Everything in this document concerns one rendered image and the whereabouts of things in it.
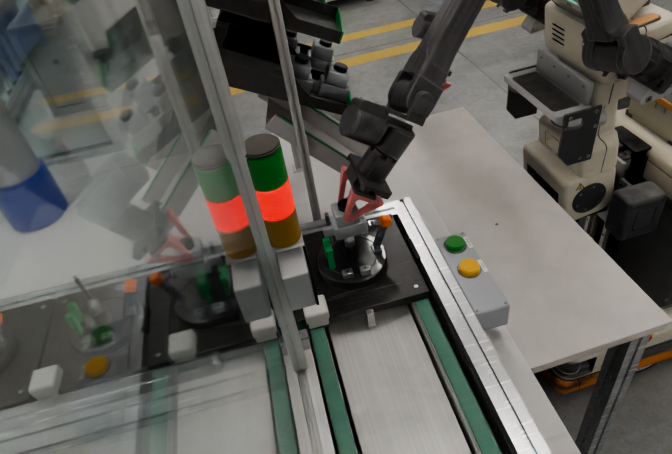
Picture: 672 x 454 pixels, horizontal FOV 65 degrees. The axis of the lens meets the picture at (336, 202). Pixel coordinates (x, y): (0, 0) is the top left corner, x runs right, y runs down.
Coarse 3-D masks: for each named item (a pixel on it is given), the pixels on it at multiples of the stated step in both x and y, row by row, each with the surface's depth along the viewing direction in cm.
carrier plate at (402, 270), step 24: (312, 240) 115; (384, 240) 112; (312, 264) 110; (408, 264) 106; (336, 288) 104; (360, 288) 103; (384, 288) 102; (408, 288) 102; (336, 312) 99; (360, 312) 100
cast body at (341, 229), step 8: (344, 200) 100; (336, 208) 100; (344, 208) 99; (336, 216) 99; (360, 216) 102; (336, 224) 100; (344, 224) 100; (352, 224) 101; (360, 224) 101; (328, 232) 103; (336, 232) 101; (344, 232) 101; (352, 232) 102; (360, 232) 102
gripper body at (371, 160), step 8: (368, 152) 93; (376, 152) 92; (352, 160) 97; (360, 160) 95; (368, 160) 93; (376, 160) 92; (384, 160) 92; (392, 160) 92; (360, 168) 95; (368, 168) 93; (376, 168) 93; (384, 168) 93; (392, 168) 94; (360, 176) 93; (368, 176) 94; (376, 176) 94; (384, 176) 94; (360, 184) 92; (368, 184) 92; (376, 184) 94; (384, 184) 96; (368, 192) 93; (384, 192) 93
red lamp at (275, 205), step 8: (288, 184) 68; (256, 192) 67; (264, 192) 66; (272, 192) 66; (280, 192) 67; (288, 192) 68; (264, 200) 67; (272, 200) 67; (280, 200) 67; (288, 200) 68; (264, 208) 68; (272, 208) 68; (280, 208) 68; (288, 208) 69; (264, 216) 69; (272, 216) 69; (280, 216) 69
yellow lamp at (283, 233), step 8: (288, 216) 70; (296, 216) 71; (272, 224) 69; (280, 224) 70; (288, 224) 70; (296, 224) 72; (272, 232) 71; (280, 232) 70; (288, 232) 71; (296, 232) 72; (272, 240) 72; (280, 240) 71; (288, 240) 72; (296, 240) 73
